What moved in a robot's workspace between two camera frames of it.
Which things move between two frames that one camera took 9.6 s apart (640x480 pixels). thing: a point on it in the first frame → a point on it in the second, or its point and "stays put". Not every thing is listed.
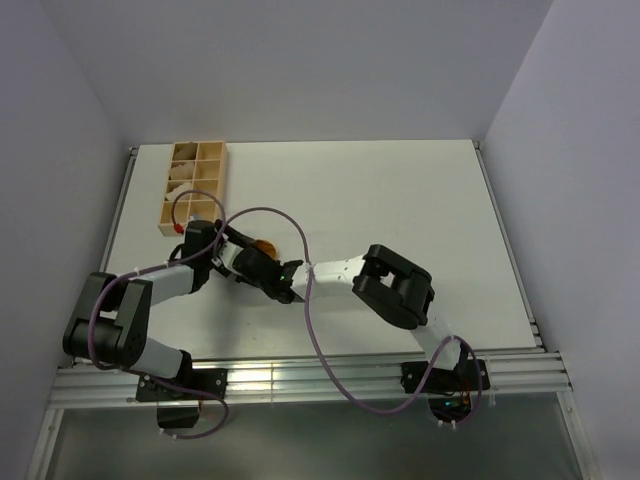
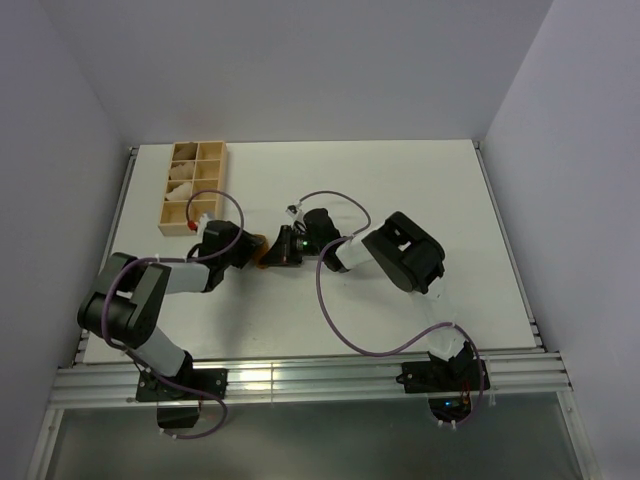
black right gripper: (242, 278) → (282, 254)
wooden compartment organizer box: (194, 165) stays put
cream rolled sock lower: (172, 195) stays put
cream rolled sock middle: (182, 172) stays put
